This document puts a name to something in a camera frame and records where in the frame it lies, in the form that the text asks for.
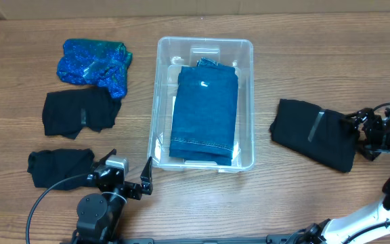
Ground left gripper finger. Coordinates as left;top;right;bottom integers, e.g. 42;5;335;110
140;157;153;195
98;148;116;164

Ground black ribbed garment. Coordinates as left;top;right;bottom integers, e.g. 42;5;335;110
269;99;359;173

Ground blue denim jeans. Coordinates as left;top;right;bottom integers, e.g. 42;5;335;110
169;58;238;166

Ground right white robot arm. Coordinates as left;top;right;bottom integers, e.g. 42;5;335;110
286;102;390;243

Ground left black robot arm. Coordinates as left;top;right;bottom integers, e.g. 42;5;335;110
71;149;153;243

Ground small black folded garment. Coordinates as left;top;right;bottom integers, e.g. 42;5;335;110
27;149;95;188

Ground black taped folded garment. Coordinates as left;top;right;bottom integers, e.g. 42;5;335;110
42;87;122;140

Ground clear plastic storage bin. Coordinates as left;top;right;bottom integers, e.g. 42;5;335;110
147;37;255;173

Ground blue green sparkly fabric bundle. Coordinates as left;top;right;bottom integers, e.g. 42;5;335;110
56;39;133;99

